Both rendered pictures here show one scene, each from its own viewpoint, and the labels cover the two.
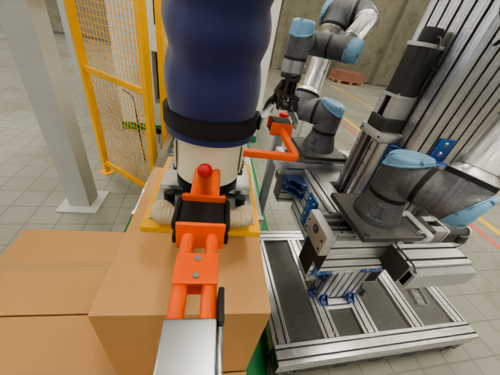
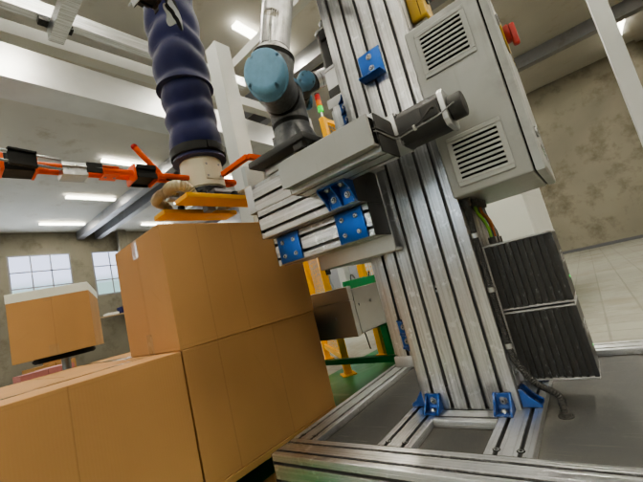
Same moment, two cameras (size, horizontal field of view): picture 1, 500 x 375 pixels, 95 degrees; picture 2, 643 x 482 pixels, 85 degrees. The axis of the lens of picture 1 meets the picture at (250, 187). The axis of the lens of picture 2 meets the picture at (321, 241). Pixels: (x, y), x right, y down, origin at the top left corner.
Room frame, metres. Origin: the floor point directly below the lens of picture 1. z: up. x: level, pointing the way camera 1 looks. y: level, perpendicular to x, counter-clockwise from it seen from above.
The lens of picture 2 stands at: (0.02, -1.25, 0.62)
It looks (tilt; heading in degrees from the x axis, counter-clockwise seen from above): 8 degrees up; 52
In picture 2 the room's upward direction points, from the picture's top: 14 degrees counter-clockwise
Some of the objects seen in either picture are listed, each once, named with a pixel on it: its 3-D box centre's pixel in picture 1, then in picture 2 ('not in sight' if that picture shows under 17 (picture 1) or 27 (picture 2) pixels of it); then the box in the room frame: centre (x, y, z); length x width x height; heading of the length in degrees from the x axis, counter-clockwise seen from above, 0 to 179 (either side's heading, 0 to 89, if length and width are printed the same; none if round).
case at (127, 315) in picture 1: (196, 257); (219, 283); (0.54, 0.15, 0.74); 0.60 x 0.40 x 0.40; 12
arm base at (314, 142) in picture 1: (321, 138); not in sight; (1.12, -0.30, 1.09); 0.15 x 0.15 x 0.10
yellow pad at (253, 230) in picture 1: (238, 189); (220, 196); (0.57, 0.03, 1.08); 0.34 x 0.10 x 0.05; 12
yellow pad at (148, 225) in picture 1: (174, 184); (197, 211); (0.53, 0.22, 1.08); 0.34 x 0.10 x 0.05; 12
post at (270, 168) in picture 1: (267, 178); not in sight; (1.58, -0.13, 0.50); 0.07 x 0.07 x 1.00; 13
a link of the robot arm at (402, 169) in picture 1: (403, 173); (285, 103); (0.64, -0.44, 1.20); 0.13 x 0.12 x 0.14; 42
